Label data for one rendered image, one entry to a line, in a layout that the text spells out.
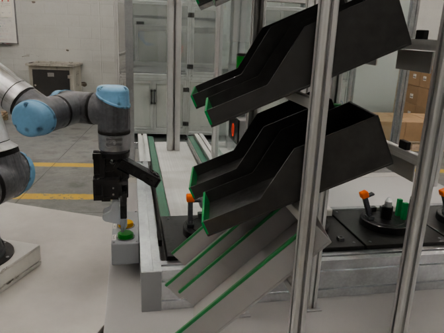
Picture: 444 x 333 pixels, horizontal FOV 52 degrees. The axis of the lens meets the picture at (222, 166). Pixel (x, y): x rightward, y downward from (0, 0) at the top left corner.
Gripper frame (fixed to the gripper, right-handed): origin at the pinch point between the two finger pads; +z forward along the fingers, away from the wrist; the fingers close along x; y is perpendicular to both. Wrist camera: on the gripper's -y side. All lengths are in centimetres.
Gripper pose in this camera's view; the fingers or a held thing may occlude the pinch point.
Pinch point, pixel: (125, 226)
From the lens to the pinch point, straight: 118.8
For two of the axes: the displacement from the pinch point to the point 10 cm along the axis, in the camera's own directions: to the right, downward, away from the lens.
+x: 1.9, 2.9, -9.4
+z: -0.4, 9.6, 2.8
